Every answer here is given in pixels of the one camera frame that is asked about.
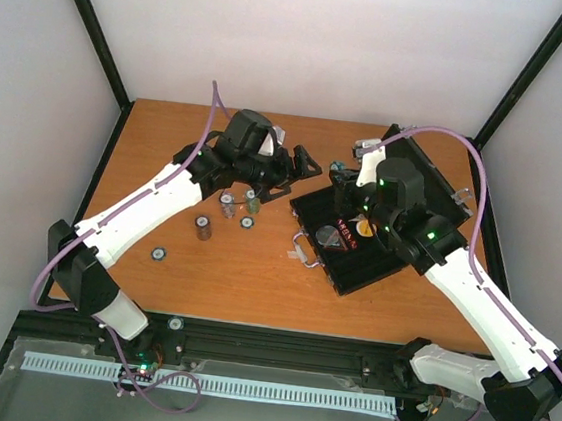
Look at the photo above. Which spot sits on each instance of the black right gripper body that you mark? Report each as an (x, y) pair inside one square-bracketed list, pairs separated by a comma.
[(382, 216)]

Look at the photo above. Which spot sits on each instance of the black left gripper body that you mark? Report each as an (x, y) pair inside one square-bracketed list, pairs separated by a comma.
[(265, 176)]

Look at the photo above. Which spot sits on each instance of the green 20 chip stack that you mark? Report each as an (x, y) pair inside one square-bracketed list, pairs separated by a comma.
[(252, 202)]

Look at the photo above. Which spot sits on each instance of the blue 10 chip stack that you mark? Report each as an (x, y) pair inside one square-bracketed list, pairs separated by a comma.
[(227, 203)]

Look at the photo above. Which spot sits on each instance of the white dealer button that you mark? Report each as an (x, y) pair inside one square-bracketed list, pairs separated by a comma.
[(364, 229)]

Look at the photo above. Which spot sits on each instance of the black poker set case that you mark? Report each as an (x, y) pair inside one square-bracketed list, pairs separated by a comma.
[(367, 261)]

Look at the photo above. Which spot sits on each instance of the brown chip stack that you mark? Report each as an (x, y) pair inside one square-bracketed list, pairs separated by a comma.
[(203, 227)]

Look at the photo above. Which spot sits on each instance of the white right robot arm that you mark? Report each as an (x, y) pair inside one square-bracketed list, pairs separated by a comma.
[(523, 381)]

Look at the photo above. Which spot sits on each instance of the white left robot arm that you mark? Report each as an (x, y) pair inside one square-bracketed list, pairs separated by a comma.
[(82, 254)]

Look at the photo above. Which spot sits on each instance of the black aluminium frame rail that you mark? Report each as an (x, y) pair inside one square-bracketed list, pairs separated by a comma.
[(374, 366)]

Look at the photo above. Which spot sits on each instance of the white perforated cable strip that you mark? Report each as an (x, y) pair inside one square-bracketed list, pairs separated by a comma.
[(217, 386)]

